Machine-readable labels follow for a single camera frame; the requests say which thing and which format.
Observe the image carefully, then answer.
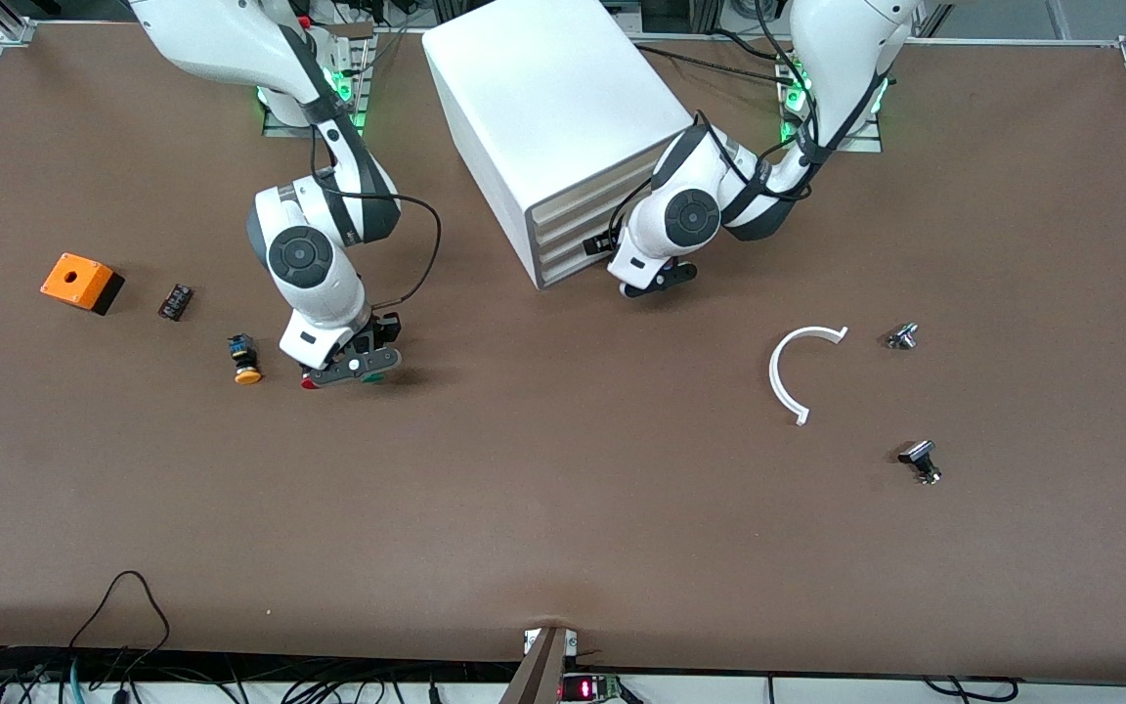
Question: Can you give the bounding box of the yellow push button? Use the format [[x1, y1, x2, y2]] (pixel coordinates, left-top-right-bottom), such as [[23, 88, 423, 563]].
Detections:
[[226, 333, 264, 386]]

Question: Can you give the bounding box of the black button white square cap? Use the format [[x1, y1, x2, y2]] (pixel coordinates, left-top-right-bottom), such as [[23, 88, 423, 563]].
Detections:
[[897, 440, 943, 487]]

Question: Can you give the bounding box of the white semicircular plastic arc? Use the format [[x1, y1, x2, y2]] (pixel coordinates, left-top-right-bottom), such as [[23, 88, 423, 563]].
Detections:
[[768, 326, 849, 427]]

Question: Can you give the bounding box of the black equipment box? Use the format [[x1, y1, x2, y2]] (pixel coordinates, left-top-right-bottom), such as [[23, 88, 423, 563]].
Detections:
[[639, 0, 720, 35]]

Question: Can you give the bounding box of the orange box black base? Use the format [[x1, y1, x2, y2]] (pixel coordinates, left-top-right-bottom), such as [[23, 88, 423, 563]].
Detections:
[[40, 252, 126, 316]]

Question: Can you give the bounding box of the black device red display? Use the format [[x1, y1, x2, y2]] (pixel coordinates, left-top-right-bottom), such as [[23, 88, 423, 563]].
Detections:
[[561, 673, 625, 704]]

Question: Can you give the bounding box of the black cable behind cabinet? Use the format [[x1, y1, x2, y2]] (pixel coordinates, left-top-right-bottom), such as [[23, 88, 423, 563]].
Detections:
[[633, 27, 799, 89]]

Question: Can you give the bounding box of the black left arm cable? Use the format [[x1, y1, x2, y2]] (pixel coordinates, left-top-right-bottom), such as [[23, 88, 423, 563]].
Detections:
[[695, 0, 879, 201]]

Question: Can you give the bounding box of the black looped cable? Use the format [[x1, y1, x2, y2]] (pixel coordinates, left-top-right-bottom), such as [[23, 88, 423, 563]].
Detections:
[[67, 570, 172, 678]]

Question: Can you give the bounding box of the brown camera mount bar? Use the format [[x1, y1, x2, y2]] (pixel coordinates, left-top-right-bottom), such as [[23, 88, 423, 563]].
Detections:
[[499, 626, 579, 704]]

